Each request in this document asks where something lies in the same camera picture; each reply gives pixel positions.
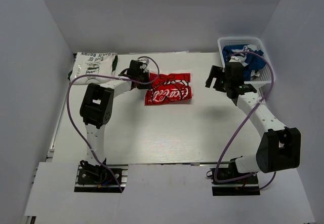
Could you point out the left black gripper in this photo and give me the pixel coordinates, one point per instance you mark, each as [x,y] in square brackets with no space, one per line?
[144,77]

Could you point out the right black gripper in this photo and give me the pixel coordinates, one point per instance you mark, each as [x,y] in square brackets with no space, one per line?
[216,76]

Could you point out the white Coca-Cola t-shirt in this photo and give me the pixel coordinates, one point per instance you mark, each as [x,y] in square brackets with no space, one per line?
[169,88]

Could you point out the blue and white t-shirt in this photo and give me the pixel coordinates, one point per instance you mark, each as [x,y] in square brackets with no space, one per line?
[251,63]

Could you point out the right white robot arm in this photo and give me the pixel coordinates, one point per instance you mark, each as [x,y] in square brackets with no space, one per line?
[280,146]

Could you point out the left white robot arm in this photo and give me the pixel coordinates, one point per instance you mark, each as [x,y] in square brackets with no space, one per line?
[97,104]

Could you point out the white plastic basket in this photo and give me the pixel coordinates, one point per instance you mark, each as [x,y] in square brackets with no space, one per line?
[265,74]

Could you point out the folded white Charlie Brown shirt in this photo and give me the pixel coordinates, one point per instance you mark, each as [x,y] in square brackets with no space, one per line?
[91,65]

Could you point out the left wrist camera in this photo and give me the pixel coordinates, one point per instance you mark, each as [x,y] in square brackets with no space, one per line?
[145,63]

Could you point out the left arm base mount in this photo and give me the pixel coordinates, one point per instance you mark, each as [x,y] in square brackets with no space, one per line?
[97,179]

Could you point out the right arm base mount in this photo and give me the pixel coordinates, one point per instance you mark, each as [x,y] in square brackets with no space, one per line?
[245,187]

